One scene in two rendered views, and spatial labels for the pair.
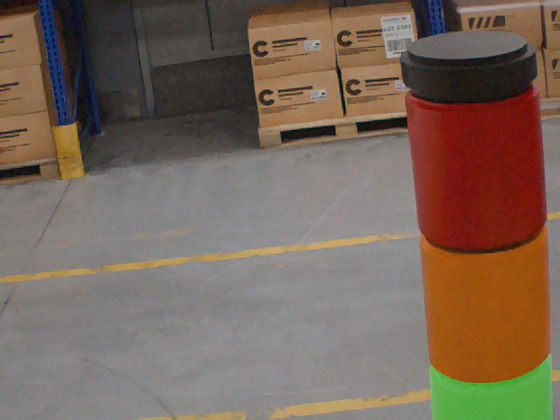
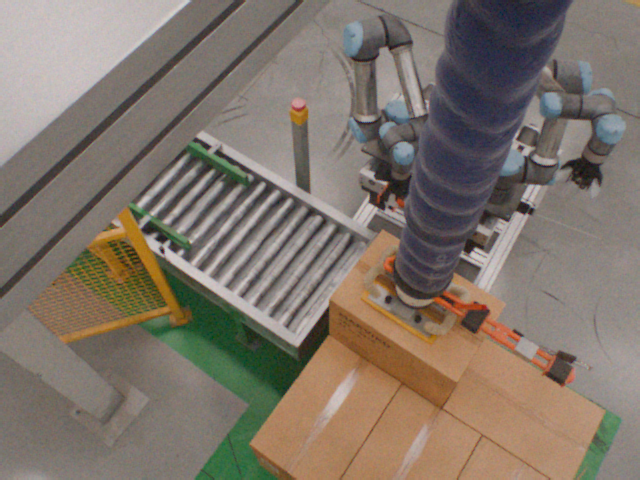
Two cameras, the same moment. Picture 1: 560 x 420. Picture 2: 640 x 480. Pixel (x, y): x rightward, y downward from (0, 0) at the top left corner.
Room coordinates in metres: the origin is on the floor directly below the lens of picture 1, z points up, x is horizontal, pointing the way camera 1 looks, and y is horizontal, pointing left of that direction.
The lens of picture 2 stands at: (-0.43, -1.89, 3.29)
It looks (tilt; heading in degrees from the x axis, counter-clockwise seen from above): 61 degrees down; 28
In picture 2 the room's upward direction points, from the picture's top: straight up
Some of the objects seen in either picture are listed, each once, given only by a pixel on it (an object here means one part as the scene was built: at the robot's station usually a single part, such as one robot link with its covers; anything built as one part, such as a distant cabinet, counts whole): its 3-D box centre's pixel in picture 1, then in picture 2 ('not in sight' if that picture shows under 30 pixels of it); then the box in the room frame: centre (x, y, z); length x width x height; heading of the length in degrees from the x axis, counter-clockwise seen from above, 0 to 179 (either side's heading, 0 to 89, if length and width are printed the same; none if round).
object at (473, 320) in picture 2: not in sight; (474, 317); (0.60, -1.97, 1.07); 0.10 x 0.08 x 0.06; 172
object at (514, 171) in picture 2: not in sight; (507, 167); (1.21, -1.84, 1.20); 0.13 x 0.12 x 0.14; 113
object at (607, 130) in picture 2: not in sight; (606, 134); (0.98, -2.08, 1.82); 0.09 x 0.08 x 0.11; 23
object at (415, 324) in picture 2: not in sight; (402, 310); (0.54, -1.71, 0.97); 0.34 x 0.10 x 0.05; 82
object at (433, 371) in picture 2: not in sight; (411, 319); (0.62, -1.74, 0.74); 0.60 x 0.40 x 0.40; 83
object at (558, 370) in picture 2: not in sight; (558, 371); (0.55, -2.32, 1.07); 0.08 x 0.07 x 0.05; 82
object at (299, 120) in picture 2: not in sight; (302, 170); (1.23, -0.85, 0.50); 0.07 x 0.07 x 1.00; 83
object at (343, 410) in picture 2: not in sight; (423, 436); (0.29, -2.01, 0.34); 1.20 x 1.00 x 0.40; 83
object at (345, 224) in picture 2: not in sight; (197, 141); (1.13, -0.24, 0.50); 2.31 x 0.05 x 0.19; 83
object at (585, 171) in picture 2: not in sight; (586, 167); (0.97, -2.08, 1.66); 0.09 x 0.08 x 0.12; 177
